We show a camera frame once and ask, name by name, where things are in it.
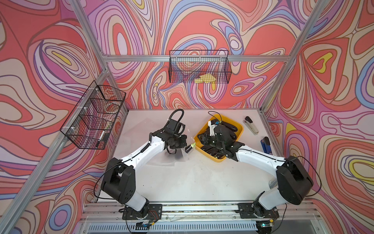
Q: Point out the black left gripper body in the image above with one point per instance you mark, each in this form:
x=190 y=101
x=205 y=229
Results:
x=178 y=142

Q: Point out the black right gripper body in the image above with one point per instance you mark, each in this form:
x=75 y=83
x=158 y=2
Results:
x=212 y=140

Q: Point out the clear zip-top plastic bag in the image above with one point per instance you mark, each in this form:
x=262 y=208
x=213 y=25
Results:
x=174 y=156

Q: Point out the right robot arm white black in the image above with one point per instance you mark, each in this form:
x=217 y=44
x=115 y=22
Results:
x=293 y=183

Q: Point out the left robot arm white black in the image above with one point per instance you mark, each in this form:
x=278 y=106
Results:
x=119 y=179

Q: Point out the yellow plastic tray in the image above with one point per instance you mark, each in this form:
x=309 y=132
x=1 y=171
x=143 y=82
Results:
x=215 y=120

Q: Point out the grey black stapler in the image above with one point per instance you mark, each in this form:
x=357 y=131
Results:
x=250 y=125

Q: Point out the blue black tool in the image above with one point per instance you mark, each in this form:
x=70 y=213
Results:
x=265 y=142

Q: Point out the yellow cloth in basket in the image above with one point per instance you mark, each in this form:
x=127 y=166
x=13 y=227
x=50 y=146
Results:
x=205 y=78

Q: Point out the black wire basket back wall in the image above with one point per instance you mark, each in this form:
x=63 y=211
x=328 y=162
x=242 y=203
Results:
x=186 y=65

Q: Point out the black wire basket wall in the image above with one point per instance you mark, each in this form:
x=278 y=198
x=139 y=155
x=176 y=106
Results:
x=186 y=65
x=90 y=124

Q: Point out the black wire basket left wall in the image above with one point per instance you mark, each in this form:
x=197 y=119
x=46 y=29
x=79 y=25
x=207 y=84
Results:
x=90 y=124

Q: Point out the aluminium frame post left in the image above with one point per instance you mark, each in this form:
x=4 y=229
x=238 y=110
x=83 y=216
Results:
x=52 y=56

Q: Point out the aluminium frame post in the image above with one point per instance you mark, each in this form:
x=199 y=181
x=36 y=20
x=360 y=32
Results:
x=52 y=56
x=305 y=32

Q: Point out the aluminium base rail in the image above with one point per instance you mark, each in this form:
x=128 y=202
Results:
x=207 y=217

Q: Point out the aluminium frame post right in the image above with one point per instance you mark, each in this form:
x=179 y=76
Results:
x=305 y=32

